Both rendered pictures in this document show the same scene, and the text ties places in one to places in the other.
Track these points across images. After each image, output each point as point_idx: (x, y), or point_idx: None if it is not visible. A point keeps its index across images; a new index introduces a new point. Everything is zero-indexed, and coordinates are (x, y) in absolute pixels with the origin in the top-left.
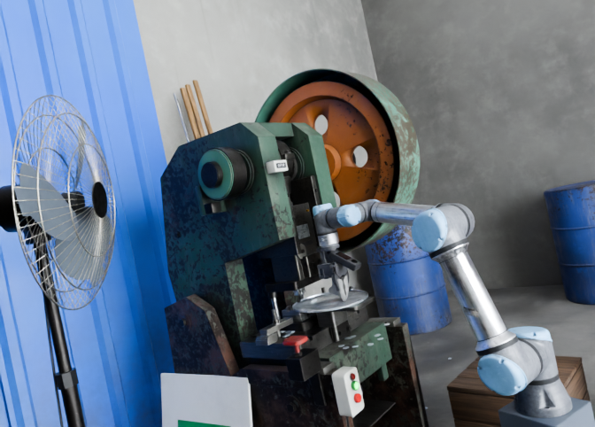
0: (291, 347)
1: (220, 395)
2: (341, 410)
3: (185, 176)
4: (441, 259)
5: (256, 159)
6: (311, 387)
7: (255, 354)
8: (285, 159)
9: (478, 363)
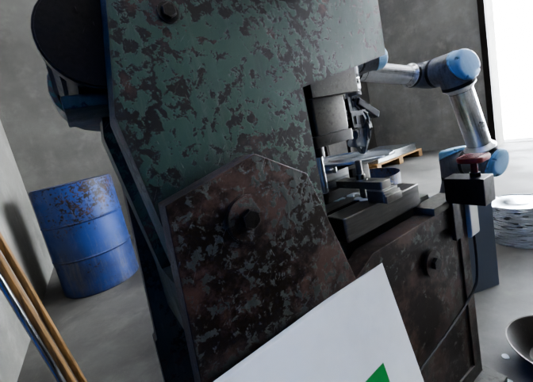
0: (411, 192)
1: (353, 325)
2: (473, 231)
3: None
4: (471, 86)
5: None
6: (447, 224)
7: (369, 227)
8: None
9: (495, 157)
